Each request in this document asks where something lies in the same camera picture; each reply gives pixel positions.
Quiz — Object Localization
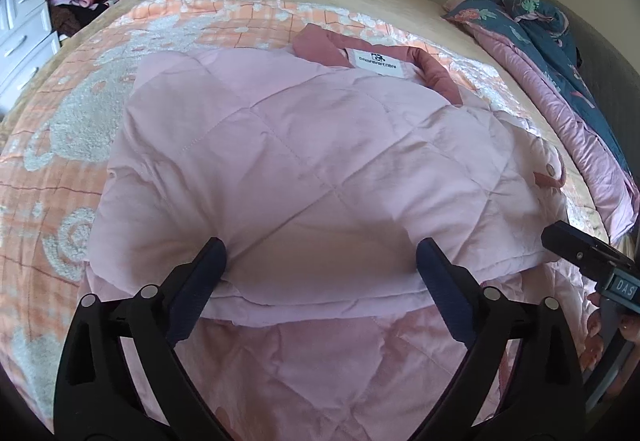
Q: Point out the grey upholstered headboard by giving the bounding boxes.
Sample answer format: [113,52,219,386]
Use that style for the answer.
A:
[502,0,640,162]

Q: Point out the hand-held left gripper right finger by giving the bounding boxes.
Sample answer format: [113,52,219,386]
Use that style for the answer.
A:
[417,237,583,441]

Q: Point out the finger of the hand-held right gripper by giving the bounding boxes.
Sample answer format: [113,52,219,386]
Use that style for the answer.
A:
[541,221,608,272]

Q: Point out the person's right hand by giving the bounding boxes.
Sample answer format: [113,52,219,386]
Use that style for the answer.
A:
[585,291,608,367]

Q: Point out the white plastic drawer unit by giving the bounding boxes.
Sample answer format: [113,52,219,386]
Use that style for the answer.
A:
[0,0,62,117]

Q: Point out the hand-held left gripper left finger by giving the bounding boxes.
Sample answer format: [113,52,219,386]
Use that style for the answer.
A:
[55,237,228,441]

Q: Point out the blue floral pink duvet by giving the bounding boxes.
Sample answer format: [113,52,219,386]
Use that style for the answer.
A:
[442,0,640,242]

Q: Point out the pink quilted jacket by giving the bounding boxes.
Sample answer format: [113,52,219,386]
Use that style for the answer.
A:
[82,24,592,441]

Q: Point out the orange plaid fleece blanket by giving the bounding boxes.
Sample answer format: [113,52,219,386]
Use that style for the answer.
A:
[0,0,617,424]

